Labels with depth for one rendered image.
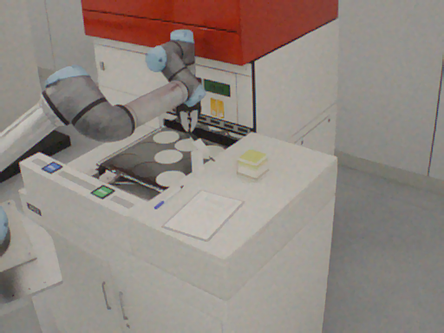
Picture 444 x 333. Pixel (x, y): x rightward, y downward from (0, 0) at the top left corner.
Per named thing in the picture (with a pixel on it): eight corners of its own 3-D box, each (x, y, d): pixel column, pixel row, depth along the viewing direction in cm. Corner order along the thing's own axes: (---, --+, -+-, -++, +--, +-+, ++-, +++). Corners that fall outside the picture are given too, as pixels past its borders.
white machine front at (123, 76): (107, 114, 256) (96, 31, 238) (257, 163, 208) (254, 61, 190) (102, 117, 254) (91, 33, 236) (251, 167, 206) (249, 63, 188)
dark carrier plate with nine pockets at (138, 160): (165, 127, 223) (165, 127, 223) (236, 150, 203) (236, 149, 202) (101, 164, 200) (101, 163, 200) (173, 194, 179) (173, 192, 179)
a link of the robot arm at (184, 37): (163, 33, 183) (179, 27, 189) (166, 64, 188) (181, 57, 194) (182, 36, 179) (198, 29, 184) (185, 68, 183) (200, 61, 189)
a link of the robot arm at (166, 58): (172, 72, 172) (193, 62, 180) (150, 44, 173) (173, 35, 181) (159, 86, 178) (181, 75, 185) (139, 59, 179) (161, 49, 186)
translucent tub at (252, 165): (250, 166, 178) (249, 147, 175) (270, 173, 174) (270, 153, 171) (236, 177, 173) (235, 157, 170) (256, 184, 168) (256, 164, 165)
